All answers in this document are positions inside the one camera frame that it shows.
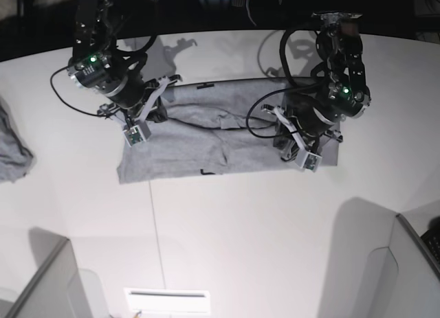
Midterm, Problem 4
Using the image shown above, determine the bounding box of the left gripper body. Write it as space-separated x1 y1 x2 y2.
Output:
273 94 327 161

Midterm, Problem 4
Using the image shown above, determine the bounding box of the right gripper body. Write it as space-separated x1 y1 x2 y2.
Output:
116 78 168 123

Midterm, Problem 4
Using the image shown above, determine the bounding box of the grey T-shirt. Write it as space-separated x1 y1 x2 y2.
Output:
115 78 343 185

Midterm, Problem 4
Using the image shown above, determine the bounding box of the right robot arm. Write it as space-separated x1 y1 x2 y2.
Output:
63 0 168 125

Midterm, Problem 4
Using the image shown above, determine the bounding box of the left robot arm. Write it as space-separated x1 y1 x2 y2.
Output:
245 11 371 170

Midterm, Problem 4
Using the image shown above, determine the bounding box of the grey cloth pile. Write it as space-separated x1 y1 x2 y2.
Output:
1 97 36 184

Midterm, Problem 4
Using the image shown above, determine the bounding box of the black keyboard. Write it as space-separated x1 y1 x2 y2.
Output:
421 228 440 263

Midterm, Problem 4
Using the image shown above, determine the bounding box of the grey partition right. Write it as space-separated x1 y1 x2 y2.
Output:
353 214 439 317

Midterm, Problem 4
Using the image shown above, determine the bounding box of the grey partition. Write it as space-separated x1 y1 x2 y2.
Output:
1 237 111 317
353 214 439 317

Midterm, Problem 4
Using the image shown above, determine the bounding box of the grey partition left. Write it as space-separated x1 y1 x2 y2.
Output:
1 237 111 317

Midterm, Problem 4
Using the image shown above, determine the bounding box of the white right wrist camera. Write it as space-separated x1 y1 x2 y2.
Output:
123 76 171 147

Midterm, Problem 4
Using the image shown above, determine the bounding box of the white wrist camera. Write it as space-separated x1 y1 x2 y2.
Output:
261 104 322 172
123 76 171 147

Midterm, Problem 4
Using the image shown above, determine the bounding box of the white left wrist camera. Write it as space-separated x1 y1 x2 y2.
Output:
261 104 322 172

